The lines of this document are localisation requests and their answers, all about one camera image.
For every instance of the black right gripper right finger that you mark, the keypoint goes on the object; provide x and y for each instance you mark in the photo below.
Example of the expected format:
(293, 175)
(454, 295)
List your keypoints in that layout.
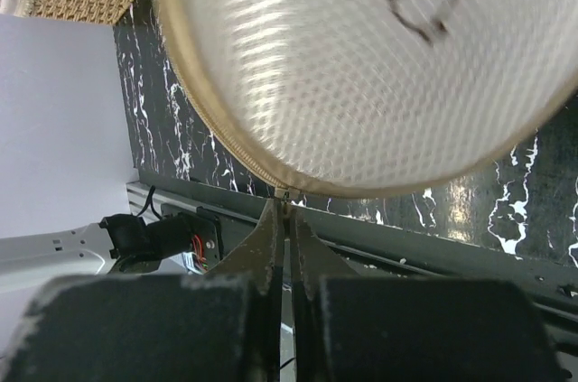
(349, 327)

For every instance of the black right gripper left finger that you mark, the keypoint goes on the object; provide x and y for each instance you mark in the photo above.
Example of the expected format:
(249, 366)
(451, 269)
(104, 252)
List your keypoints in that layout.
(221, 326)

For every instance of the white mesh cylindrical laundry bag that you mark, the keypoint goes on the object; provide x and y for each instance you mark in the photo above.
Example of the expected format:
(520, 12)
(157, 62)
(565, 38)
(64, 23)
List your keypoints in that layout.
(371, 98)

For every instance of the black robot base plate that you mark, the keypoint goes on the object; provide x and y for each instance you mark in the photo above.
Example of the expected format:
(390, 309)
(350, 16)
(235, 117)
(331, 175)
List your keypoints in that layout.
(553, 288)

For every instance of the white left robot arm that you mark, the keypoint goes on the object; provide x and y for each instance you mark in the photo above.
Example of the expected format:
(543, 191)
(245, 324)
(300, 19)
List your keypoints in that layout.
(121, 243)

